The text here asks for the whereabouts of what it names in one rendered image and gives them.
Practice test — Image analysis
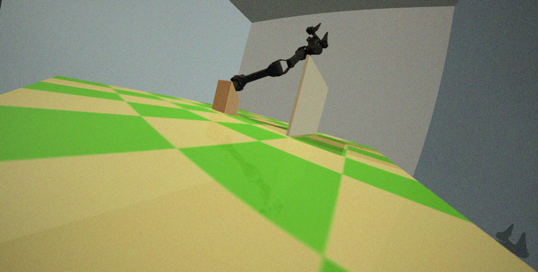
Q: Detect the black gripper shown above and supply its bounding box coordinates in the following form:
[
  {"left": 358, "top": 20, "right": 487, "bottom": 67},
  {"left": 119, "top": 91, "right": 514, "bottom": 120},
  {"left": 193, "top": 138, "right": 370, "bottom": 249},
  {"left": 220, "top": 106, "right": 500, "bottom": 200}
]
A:
[{"left": 306, "top": 23, "right": 328, "bottom": 48}]

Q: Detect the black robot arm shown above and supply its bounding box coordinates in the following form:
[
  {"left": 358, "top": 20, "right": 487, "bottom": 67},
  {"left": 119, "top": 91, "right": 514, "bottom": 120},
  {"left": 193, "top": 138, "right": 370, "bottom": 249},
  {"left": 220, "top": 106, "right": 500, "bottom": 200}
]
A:
[{"left": 231, "top": 44, "right": 323, "bottom": 91}]

